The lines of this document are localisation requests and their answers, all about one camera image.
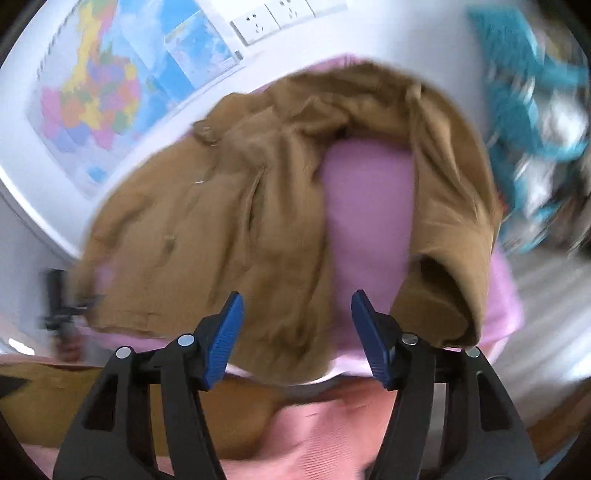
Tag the person's left forearm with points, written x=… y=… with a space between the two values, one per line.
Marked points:
x=71 y=346

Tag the teal plastic basket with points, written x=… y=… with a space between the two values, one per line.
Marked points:
x=508 y=92

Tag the colourful wall map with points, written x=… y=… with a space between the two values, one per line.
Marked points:
x=92 y=92

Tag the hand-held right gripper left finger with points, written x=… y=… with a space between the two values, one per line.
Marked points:
x=226 y=337

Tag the white wall socket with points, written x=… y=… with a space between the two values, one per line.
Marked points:
x=290 y=11
x=327 y=5
x=255 y=25

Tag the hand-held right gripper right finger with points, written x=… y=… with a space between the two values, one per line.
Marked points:
x=369 y=337

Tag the brown pants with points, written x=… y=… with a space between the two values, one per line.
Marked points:
x=207 y=230

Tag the pink garment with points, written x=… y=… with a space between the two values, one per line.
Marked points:
x=314 y=429

